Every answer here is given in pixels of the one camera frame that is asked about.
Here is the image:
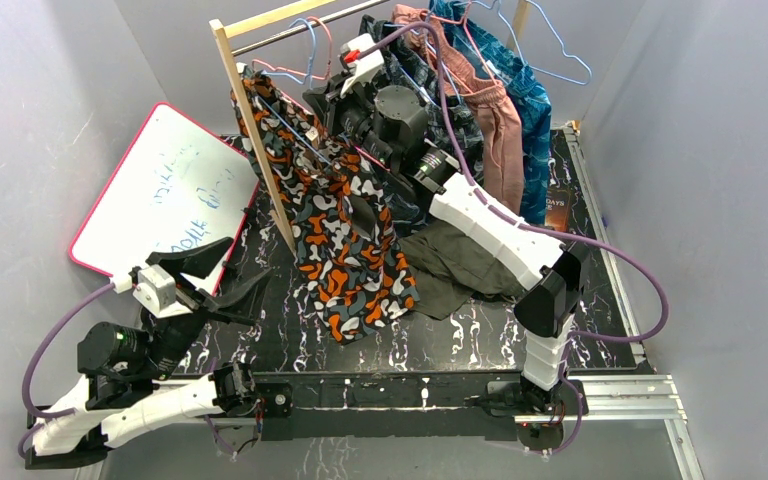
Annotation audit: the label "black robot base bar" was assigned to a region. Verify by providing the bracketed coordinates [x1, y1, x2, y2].
[255, 370, 578, 447]

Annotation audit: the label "olive green shorts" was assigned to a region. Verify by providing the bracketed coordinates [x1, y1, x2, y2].
[400, 220, 525, 320]

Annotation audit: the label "metal rack rod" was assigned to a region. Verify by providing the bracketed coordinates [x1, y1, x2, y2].
[231, 0, 387, 57]

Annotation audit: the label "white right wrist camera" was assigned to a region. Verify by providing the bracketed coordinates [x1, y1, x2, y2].
[339, 33, 384, 98]

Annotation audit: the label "wooden clothes rack frame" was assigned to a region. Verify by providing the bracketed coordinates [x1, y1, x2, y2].
[208, 0, 535, 256]

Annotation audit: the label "dark leaf-pattern shorts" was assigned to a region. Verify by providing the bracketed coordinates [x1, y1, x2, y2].
[357, 14, 491, 236]

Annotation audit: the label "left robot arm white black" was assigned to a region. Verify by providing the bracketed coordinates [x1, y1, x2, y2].
[18, 237, 272, 470]

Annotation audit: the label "pink wire hanger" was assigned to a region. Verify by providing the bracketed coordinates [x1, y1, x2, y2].
[252, 16, 388, 169]

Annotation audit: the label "pink hanger holding shorts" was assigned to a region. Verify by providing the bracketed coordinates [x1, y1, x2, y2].
[428, 1, 502, 82]

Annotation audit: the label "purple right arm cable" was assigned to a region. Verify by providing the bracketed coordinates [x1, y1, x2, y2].
[354, 21, 670, 455]

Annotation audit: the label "teal patterned shorts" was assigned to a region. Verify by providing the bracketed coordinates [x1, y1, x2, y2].
[427, 0, 554, 224]

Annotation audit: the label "pink shorts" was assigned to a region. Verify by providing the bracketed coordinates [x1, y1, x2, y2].
[402, 18, 524, 214]

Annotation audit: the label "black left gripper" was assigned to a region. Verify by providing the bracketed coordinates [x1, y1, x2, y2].
[142, 236, 277, 379]

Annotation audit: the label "pink-framed whiteboard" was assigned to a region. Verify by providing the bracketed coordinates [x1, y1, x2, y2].
[69, 103, 259, 276]

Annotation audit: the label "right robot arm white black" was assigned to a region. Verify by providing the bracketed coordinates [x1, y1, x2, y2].
[303, 72, 591, 414]

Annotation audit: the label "blue wire hanger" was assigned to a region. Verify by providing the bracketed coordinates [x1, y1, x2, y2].
[478, 0, 593, 87]
[252, 16, 333, 165]

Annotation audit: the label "empty blue wire hanger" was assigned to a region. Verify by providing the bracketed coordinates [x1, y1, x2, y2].
[478, 0, 593, 87]

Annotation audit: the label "orange camouflage shorts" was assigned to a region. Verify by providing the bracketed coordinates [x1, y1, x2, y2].
[238, 64, 420, 344]

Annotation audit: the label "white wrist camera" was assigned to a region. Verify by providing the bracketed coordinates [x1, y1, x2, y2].
[339, 33, 384, 98]
[110, 265, 193, 318]

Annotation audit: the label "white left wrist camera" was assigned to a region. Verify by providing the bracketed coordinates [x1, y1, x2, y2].
[110, 265, 193, 318]

